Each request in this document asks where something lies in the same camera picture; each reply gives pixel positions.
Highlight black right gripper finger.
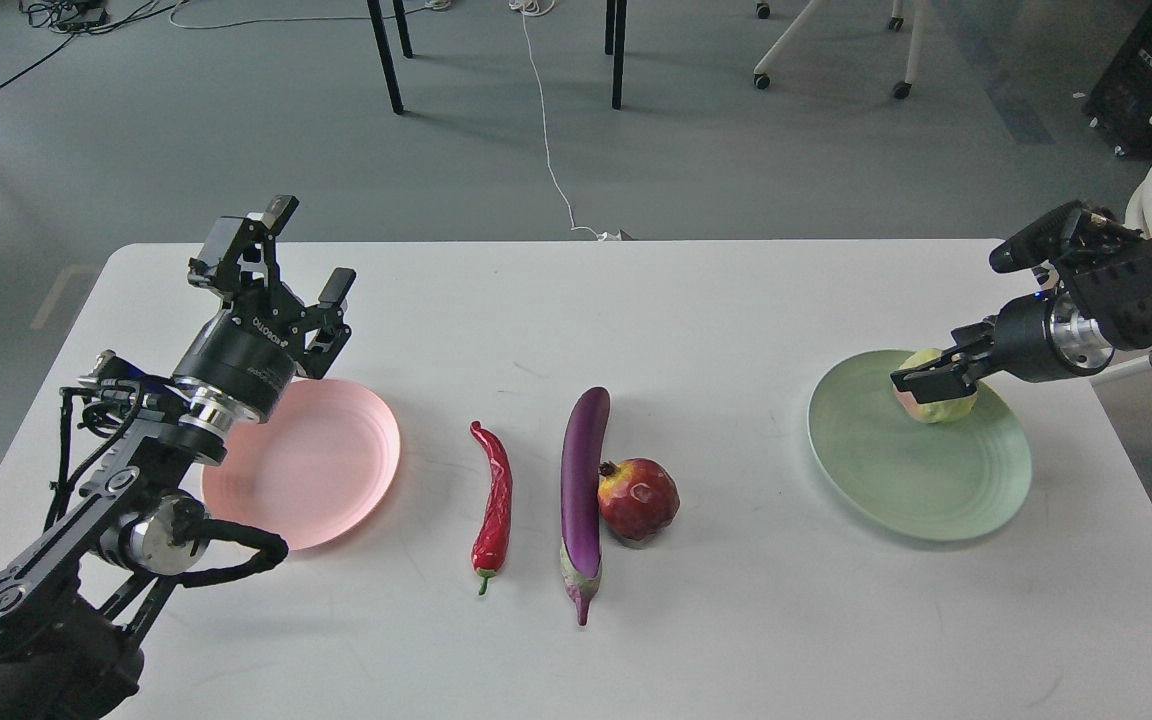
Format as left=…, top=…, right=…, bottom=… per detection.
left=890, top=361, right=987, bottom=404
left=938, top=318, right=998, bottom=373

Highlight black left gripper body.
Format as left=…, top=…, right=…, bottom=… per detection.
left=172, top=281, right=317, bottom=423

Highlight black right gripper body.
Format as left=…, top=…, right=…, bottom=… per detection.
left=975, top=290, right=1115, bottom=382

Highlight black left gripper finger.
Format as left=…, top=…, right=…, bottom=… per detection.
left=188, top=195, right=300, bottom=291
left=301, top=266, right=357, bottom=379

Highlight green yellow round fruit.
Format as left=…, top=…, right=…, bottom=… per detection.
left=893, top=347, right=978, bottom=424

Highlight red chili pepper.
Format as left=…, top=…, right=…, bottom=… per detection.
left=470, top=420, right=513, bottom=596

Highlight purple eggplant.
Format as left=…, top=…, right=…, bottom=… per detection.
left=559, top=387, right=611, bottom=626

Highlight red pomegranate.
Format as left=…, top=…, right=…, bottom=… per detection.
left=596, top=457, right=681, bottom=543

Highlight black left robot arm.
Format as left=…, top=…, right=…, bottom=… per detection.
left=0, top=195, right=356, bottom=719

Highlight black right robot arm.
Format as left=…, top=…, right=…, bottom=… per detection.
left=890, top=200, right=1152, bottom=404

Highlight green plate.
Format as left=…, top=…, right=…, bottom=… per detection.
left=806, top=350, right=1034, bottom=541

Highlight pink plate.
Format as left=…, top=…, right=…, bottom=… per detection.
left=200, top=379, right=401, bottom=551

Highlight black table legs left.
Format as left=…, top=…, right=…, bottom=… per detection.
left=366, top=0, right=414, bottom=118

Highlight black table legs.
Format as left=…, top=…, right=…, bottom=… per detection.
left=604, top=0, right=628, bottom=109
left=366, top=0, right=414, bottom=118

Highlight black equipment case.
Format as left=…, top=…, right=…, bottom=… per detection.
left=1082, top=1, right=1152, bottom=159

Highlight white rolling chair base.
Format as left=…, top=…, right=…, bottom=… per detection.
left=750, top=1, right=934, bottom=103

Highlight black table legs right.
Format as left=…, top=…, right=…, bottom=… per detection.
left=604, top=0, right=628, bottom=109

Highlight black floor cables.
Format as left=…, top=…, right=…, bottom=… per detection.
left=0, top=0, right=177, bottom=119

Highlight white floor cable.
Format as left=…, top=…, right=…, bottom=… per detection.
left=510, top=0, right=627, bottom=243

